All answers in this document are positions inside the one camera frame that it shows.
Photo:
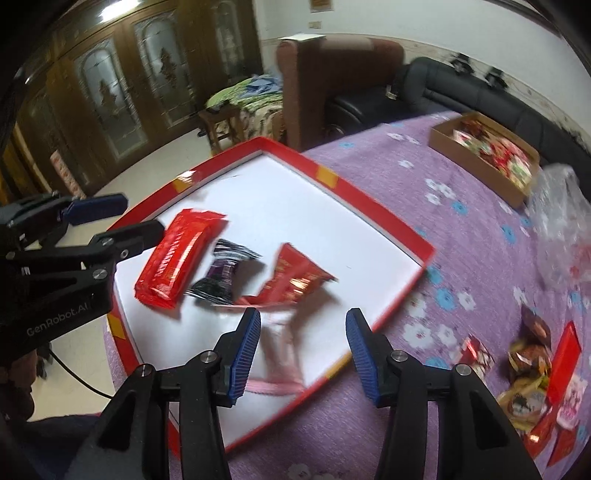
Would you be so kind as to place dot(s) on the blue cloth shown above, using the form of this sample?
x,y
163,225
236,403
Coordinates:
x,y
264,85

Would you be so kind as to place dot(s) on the wall poster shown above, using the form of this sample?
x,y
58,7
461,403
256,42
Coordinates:
x,y
322,4

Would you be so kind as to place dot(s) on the white pink snack packet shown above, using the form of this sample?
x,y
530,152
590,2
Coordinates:
x,y
571,402

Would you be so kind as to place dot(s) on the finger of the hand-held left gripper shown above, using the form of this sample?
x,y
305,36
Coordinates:
x,y
131,240
94,208

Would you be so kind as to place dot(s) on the wooden glass-door cabinet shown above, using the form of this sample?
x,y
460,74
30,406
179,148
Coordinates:
x,y
69,92

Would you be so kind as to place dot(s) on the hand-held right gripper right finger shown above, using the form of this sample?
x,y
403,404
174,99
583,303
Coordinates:
x,y
364,362

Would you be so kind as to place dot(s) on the clear plastic bag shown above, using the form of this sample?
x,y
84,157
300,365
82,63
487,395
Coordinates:
x,y
563,217

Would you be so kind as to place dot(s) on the brown cardboard box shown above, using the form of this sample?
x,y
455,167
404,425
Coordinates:
x,y
466,162

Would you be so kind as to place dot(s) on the red-rimmed white box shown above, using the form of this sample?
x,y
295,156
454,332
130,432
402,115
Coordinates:
x,y
300,207

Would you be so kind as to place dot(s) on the purple floral tablecloth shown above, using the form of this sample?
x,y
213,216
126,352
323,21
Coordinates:
x,y
392,184

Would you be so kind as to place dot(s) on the small black object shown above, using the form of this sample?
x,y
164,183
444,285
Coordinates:
x,y
461,62

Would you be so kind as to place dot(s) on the long red snack packet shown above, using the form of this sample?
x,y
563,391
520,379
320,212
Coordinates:
x,y
175,258

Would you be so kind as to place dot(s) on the black purple snack packet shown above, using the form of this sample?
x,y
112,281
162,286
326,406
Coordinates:
x,y
221,273

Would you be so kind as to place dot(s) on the wooden stool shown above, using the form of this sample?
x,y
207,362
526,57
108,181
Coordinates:
x,y
221,117

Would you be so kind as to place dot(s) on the pile of assorted snack packets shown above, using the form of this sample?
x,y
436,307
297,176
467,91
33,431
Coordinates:
x,y
528,364

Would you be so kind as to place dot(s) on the white paper sheet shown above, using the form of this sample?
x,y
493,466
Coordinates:
x,y
302,38

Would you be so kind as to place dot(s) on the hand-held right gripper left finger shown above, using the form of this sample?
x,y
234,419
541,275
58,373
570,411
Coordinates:
x,y
244,357

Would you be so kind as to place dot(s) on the heap of mixed snack packets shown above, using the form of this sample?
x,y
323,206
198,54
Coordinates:
x,y
503,157

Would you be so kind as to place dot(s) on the black leather sofa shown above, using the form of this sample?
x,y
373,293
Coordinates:
x,y
443,92

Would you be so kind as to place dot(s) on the brown armchair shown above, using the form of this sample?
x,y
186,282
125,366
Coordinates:
x,y
323,92

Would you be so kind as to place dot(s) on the red gold snack packet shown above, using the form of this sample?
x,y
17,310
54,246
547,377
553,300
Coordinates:
x,y
295,282

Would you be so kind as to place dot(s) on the printed carton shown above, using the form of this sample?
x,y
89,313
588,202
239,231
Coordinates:
x,y
63,171

